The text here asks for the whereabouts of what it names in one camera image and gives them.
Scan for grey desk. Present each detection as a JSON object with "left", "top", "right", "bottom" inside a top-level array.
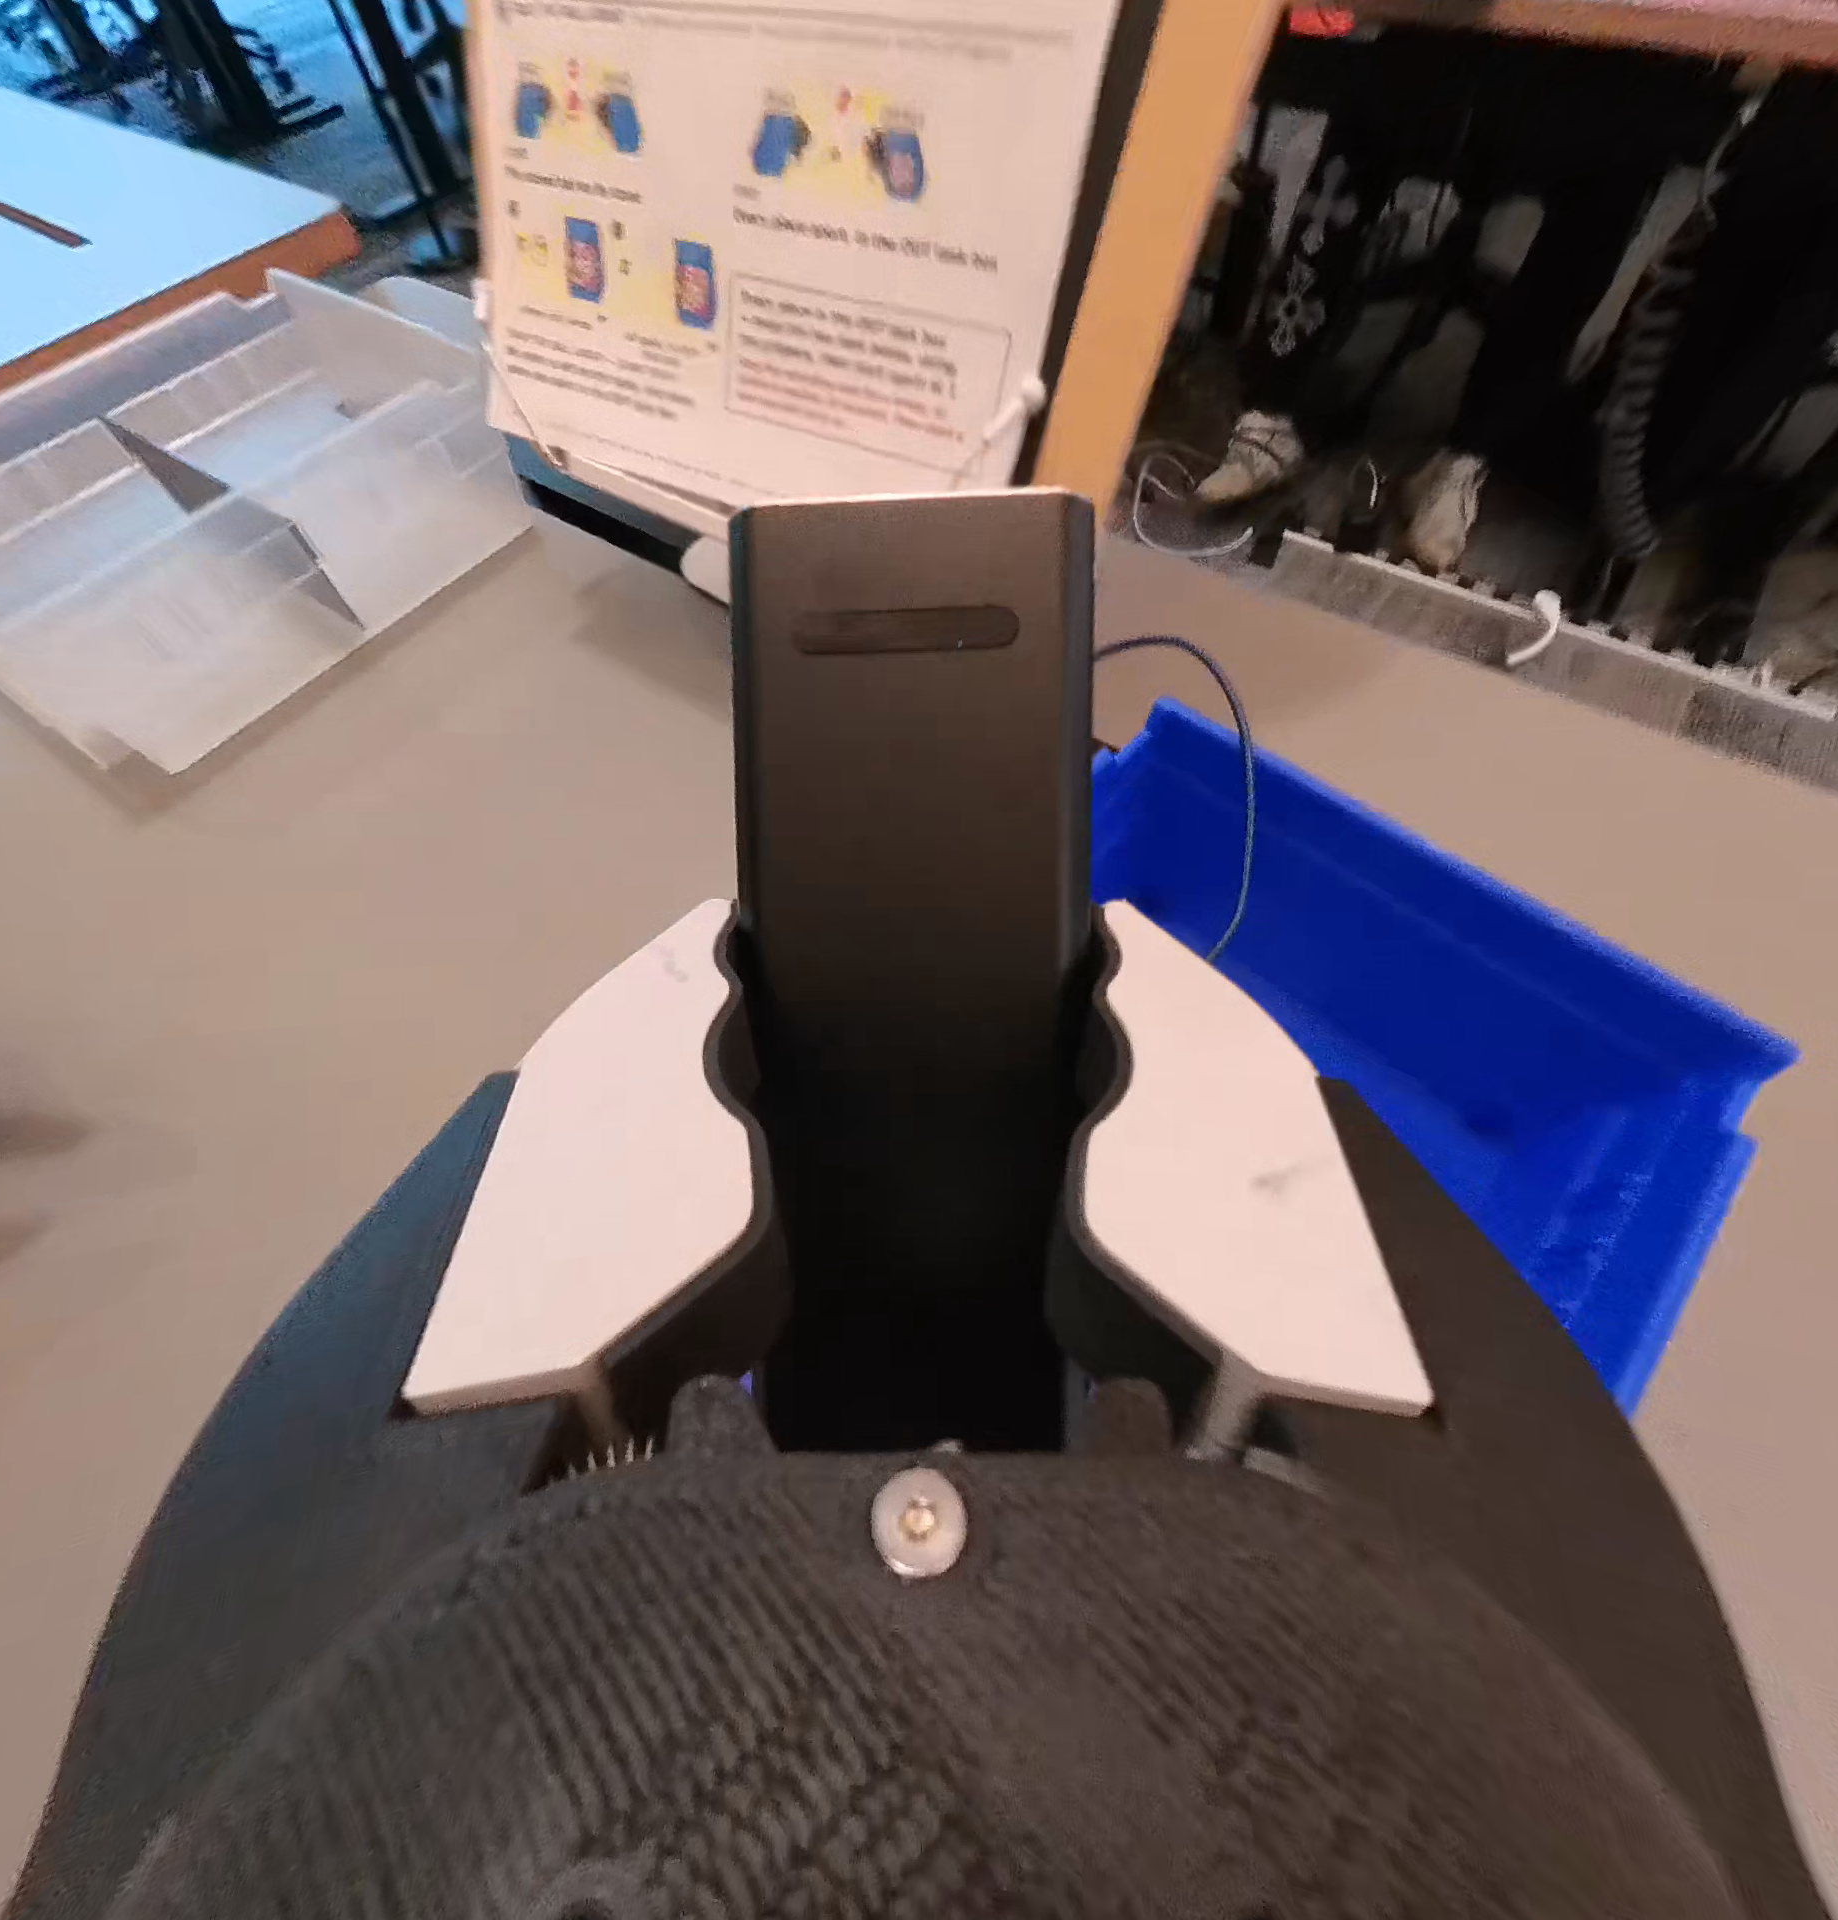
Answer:
[{"left": 0, "top": 501, "right": 1838, "bottom": 1920}]

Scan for black chair legs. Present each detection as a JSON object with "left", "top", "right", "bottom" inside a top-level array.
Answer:
[{"left": 0, "top": 0, "right": 478, "bottom": 274}]

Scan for wooden shelf post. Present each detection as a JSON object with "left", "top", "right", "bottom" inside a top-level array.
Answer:
[{"left": 1030, "top": 0, "right": 1290, "bottom": 520}]

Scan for clear plastic tray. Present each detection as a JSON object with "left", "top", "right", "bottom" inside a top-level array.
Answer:
[{"left": 0, "top": 269, "right": 539, "bottom": 779}]

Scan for shelf of dark hanging gear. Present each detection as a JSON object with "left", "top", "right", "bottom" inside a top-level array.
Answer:
[{"left": 1114, "top": 0, "right": 1838, "bottom": 737}]

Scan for illustrated instruction sheet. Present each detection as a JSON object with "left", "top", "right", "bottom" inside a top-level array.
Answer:
[{"left": 467, "top": 0, "right": 1125, "bottom": 506}]

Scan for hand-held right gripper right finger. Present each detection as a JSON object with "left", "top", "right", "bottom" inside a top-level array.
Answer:
[{"left": 1061, "top": 897, "right": 1438, "bottom": 1418}]

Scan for black document stand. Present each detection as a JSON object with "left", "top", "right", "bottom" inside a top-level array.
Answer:
[{"left": 505, "top": 434, "right": 741, "bottom": 602}]

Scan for blue plastic bin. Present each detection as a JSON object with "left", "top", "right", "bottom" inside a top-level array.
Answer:
[{"left": 1086, "top": 695, "right": 1803, "bottom": 1421}]

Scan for black rectangular device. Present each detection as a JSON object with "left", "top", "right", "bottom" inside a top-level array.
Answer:
[{"left": 727, "top": 485, "right": 1100, "bottom": 1454}]

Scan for thin blue wire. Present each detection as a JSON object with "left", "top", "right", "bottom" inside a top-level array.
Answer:
[{"left": 1091, "top": 631, "right": 1259, "bottom": 966}]

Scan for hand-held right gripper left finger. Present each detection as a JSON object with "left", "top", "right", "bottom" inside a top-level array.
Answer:
[{"left": 400, "top": 897, "right": 793, "bottom": 1418}]

